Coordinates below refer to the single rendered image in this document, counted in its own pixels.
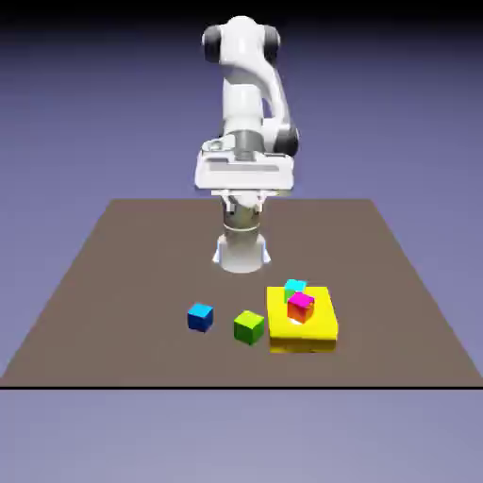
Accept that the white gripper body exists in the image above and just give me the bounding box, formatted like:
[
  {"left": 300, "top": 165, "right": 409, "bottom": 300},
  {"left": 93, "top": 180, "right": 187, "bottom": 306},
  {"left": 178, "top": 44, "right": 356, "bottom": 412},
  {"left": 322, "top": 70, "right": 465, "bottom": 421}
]
[{"left": 193, "top": 150, "right": 295, "bottom": 198}]

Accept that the small cyan cube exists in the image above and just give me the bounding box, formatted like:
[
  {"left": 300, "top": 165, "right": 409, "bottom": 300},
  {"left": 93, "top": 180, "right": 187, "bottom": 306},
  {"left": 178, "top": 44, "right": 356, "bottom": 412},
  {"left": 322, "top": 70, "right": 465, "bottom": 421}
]
[{"left": 283, "top": 277, "right": 308, "bottom": 304}]

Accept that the small red cube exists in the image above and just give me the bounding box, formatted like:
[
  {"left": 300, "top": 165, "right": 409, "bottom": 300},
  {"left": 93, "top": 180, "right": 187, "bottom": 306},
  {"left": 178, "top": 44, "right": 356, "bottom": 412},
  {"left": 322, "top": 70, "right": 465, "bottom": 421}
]
[{"left": 286, "top": 291, "right": 316, "bottom": 325}]

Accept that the small blue cube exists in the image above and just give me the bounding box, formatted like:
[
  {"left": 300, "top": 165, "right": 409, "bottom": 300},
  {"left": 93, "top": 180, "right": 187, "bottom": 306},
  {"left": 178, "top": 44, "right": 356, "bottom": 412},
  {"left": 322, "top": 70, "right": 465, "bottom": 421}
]
[{"left": 187, "top": 302, "right": 215, "bottom": 334}]

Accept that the small green cube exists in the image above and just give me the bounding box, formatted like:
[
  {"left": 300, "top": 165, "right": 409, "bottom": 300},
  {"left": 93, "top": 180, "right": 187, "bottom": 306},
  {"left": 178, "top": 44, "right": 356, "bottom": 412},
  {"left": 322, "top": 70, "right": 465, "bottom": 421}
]
[{"left": 232, "top": 309, "right": 266, "bottom": 347}]

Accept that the large yellow box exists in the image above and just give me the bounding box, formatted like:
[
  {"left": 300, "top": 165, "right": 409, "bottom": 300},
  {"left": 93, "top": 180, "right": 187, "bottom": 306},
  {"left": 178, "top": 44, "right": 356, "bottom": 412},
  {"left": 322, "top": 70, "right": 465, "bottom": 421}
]
[{"left": 266, "top": 285, "right": 340, "bottom": 355}]

